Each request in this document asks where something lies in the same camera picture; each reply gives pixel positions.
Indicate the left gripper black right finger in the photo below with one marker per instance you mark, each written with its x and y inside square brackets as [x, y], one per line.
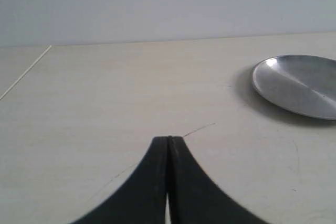
[193, 196]

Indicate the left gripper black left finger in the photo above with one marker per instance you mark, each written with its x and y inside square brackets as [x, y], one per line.
[142, 197]

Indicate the round silver metal plate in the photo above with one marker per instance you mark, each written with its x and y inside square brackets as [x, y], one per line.
[302, 84]

